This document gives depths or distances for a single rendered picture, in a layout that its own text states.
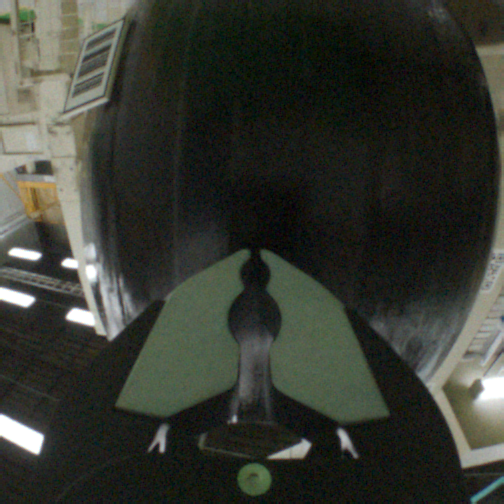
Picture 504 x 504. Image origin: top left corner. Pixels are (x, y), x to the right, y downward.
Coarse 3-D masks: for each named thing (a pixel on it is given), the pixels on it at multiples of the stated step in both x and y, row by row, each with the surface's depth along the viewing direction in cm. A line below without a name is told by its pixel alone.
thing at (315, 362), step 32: (256, 256) 13; (288, 288) 10; (320, 288) 10; (288, 320) 9; (320, 320) 9; (288, 352) 8; (320, 352) 8; (352, 352) 8; (288, 384) 7; (320, 384) 7; (352, 384) 7; (288, 416) 7; (320, 416) 6; (352, 416) 6; (384, 416) 6
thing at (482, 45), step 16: (448, 0) 29; (464, 0) 26; (480, 0) 23; (464, 16) 26; (480, 16) 24; (496, 16) 21; (480, 32) 24; (496, 32) 22; (480, 48) 25; (496, 48) 23
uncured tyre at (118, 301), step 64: (192, 0) 14; (256, 0) 14; (320, 0) 14; (384, 0) 14; (128, 64) 14; (192, 64) 13; (256, 64) 13; (320, 64) 13; (384, 64) 13; (448, 64) 13; (128, 128) 14; (192, 128) 13; (256, 128) 13; (320, 128) 13; (384, 128) 13; (448, 128) 13; (128, 192) 14; (192, 192) 14; (256, 192) 14; (320, 192) 14; (384, 192) 14; (448, 192) 14; (128, 256) 15; (192, 256) 14; (320, 256) 14; (384, 256) 14; (448, 256) 14; (128, 320) 16; (256, 320) 15; (384, 320) 15; (448, 320) 16; (256, 384) 18
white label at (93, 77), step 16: (128, 16) 14; (96, 32) 15; (112, 32) 14; (96, 48) 15; (112, 48) 14; (80, 64) 15; (96, 64) 14; (112, 64) 14; (80, 80) 15; (96, 80) 14; (112, 80) 14; (80, 96) 15; (96, 96) 14; (64, 112) 15
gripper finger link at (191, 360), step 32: (192, 288) 10; (224, 288) 10; (160, 320) 8; (192, 320) 9; (224, 320) 9; (160, 352) 7; (192, 352) 8; (224, 352) 8; (128, 384) 7; (160, 384) 7; (192, 384) 7; (224, 384) 7; (160, 416) 6; (192, 416) 6; (224, 416) 7
